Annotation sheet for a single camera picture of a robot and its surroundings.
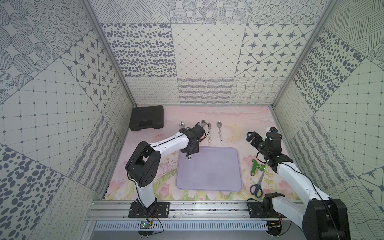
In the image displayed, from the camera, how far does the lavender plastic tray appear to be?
83 cm

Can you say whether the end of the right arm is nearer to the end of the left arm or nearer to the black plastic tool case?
the end of the left arm

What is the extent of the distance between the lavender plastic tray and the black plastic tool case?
12.0 inches

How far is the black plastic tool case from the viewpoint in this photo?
40.8 inches

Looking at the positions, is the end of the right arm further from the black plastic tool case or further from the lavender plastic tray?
the black plastic tool case
